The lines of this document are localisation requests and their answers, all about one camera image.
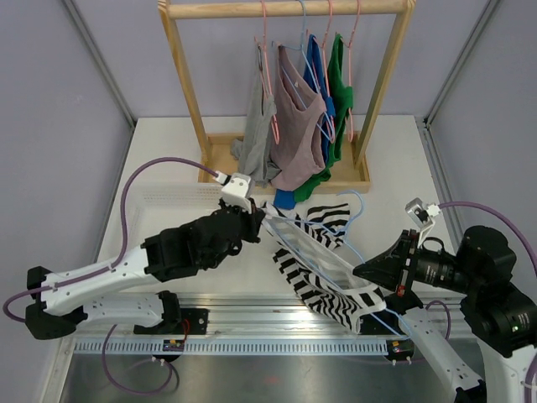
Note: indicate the mauve tank top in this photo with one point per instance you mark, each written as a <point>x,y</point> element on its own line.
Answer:
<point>299,114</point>

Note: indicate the grey tank top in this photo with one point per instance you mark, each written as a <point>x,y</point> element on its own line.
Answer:
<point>252,151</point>

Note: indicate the aluminium frame post left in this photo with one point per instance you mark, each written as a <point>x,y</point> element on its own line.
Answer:
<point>75,16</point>

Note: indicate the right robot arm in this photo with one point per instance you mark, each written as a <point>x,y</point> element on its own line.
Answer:
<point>500,316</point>

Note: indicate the translucent white plastic basket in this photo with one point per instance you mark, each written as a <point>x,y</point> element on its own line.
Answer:
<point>188,201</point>

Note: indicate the pink hanger with green top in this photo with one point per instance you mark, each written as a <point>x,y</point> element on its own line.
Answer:
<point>348,43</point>

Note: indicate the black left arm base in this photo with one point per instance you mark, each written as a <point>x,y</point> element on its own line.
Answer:
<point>184,319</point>

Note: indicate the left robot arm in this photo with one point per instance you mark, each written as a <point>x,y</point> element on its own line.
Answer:
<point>66,302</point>

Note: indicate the aluminium mounting rail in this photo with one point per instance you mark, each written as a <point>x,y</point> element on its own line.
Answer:
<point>282,316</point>

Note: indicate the white slotted cable duct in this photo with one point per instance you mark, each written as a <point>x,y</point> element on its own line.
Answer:
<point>229,347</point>

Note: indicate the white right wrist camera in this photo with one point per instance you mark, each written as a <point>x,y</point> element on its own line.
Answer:
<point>423,216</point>

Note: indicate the aluminium frame post right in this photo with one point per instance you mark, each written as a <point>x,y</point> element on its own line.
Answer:
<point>480,26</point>

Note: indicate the black white striped tank top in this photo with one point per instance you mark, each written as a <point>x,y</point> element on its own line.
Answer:
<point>319,289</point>

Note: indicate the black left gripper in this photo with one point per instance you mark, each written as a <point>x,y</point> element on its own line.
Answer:
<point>253,220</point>

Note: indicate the aluminium frame post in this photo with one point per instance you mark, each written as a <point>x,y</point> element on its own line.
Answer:
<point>480,26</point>
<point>75,16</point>

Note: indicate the green tank top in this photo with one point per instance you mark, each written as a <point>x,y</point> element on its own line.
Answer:
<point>342,99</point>

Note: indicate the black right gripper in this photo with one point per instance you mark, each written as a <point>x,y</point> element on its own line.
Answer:
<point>390,267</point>

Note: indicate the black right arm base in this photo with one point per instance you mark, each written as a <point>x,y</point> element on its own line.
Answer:
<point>391,321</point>

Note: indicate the light blue hanger with striped top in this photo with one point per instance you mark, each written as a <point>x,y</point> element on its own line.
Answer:
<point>356,252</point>

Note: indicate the wooden clothes rack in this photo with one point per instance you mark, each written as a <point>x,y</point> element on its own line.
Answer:
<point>351,173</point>

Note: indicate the blue tank top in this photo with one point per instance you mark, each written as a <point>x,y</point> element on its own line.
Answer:
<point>285,199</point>

